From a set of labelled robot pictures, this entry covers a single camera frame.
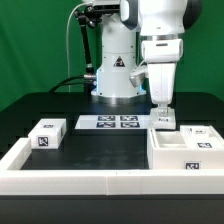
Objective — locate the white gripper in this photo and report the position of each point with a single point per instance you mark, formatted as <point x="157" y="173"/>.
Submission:
<point x="161" y="57"/>

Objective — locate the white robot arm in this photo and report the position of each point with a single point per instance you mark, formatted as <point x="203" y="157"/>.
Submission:
<point x="141" y="40"/>

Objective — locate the white cabinet body box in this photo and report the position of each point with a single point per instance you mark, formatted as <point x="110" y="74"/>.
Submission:
<point x="167" y="150"/>

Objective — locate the white cabinet top block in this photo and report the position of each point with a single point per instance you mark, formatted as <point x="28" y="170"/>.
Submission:
<point x="48" y="133"/>

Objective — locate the white base tag plate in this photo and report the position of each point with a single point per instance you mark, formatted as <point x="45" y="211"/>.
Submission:
<point x="112" y="122"/>

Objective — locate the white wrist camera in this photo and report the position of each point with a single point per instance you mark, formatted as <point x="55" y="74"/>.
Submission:
<point x="138" y="75"/>

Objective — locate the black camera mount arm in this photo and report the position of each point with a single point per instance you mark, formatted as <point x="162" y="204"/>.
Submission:
<point x="86" y="36"/>

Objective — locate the white U-shaped obstacle wall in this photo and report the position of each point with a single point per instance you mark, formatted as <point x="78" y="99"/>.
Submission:
<point x="14" y="180"/>

